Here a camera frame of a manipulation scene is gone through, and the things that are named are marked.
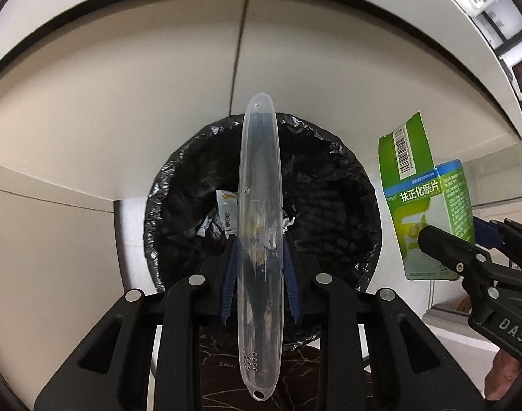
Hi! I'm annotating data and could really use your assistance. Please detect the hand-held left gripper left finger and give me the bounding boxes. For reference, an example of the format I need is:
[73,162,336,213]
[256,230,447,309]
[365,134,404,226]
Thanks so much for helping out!
[33,235,240,411]

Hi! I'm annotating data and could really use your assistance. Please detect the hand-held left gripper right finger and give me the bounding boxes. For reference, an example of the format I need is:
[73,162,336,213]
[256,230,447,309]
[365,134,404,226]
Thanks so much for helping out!
[282,231,486,411]

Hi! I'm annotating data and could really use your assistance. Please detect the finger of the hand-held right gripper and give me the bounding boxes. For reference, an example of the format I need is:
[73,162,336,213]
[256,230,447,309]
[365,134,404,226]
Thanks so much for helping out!
[472,216,522,274]
[416,224,522,325]

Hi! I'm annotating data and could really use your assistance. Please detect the green medicine box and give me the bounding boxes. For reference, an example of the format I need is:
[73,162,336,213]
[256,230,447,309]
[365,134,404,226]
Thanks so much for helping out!
[377,111,476,282]

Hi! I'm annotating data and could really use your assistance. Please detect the small wrappers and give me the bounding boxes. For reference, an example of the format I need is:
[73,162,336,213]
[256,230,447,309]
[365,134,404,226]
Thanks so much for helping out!
[196,189,244,240]

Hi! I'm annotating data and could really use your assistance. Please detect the trash bin with black bag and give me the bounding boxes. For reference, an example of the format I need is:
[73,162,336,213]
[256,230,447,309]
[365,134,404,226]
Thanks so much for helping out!
[143,111,383,352]

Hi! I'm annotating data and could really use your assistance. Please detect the clear plastic toothbrush case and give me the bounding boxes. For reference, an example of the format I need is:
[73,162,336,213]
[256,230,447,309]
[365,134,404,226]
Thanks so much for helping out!
[237,93,285,401]

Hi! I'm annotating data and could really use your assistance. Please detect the person's right hand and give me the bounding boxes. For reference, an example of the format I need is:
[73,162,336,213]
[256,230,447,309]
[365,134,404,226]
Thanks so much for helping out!
[483,342,522,401]

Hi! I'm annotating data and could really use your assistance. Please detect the beige cabinet door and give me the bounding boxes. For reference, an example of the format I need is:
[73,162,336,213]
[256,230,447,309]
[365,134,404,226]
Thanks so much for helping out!
[0,0,249,215]
[231,0,522,206]

